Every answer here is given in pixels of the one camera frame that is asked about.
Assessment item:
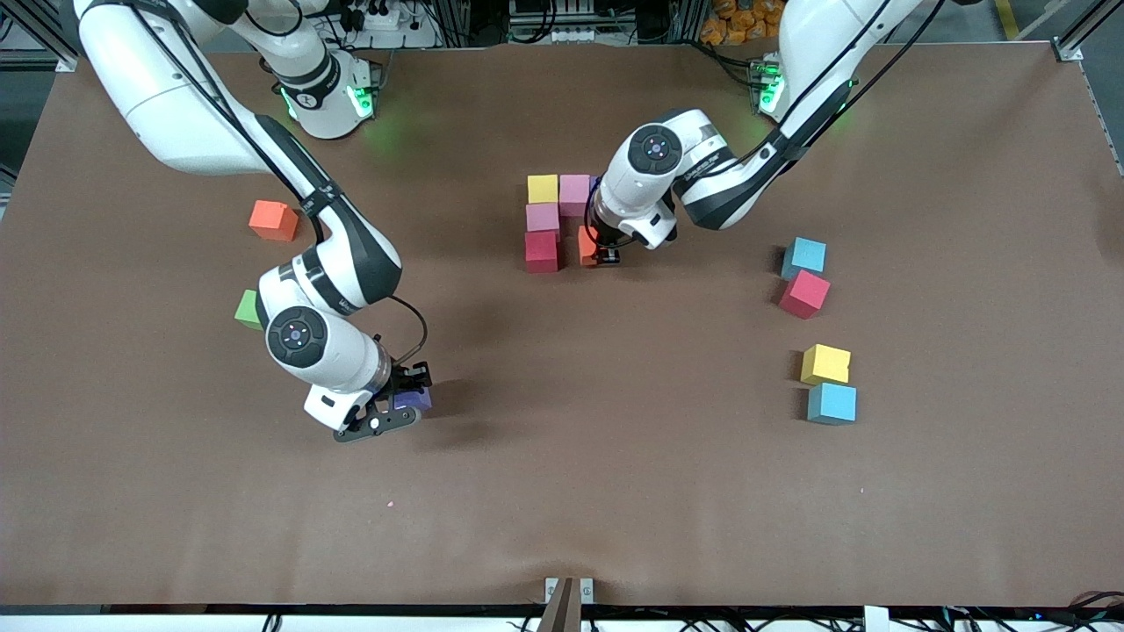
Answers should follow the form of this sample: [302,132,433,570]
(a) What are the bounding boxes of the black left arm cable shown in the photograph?
[583,0,945,251]

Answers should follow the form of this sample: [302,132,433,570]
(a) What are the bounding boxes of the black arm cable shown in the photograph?
[386,294,430,365]
[583,0,945,251]

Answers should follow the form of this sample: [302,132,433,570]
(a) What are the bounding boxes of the aluminium frame profile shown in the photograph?
[0,0,133,73]
[1049,0,1124,62]

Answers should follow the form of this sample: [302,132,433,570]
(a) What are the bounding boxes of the grey metal rack device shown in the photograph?
[508,0,600,45]

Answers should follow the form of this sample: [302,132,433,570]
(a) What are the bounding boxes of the table cover sheet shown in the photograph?
[0,44,1124,608]

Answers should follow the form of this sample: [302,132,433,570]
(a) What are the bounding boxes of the blue foam block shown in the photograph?
[781,236,828,281]
[807,383,858,427]

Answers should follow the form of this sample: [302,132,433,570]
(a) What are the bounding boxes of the pile of orange objects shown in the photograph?
[700,0,787,47]

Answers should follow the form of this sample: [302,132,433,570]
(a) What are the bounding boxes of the small metal bracket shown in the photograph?
[544,577,595,607]

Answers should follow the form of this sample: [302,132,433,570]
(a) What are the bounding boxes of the white table edge strip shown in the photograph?
[0,612,1124,632]

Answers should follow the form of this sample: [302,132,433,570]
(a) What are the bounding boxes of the black cable bundle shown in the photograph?
[1041,590,1124,626]

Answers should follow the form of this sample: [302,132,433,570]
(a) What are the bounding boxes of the aluminium table edge rail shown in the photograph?
[1078,60,1124,176]

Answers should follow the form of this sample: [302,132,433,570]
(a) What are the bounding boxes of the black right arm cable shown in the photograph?
[386,294,430,365]

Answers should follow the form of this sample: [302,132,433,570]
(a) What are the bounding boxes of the red foam block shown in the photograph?
[525,231,560,274]
[779,269,832,320]

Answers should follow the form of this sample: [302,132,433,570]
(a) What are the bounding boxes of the yellow foam block chipped corner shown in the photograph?
[800,343,852,386]

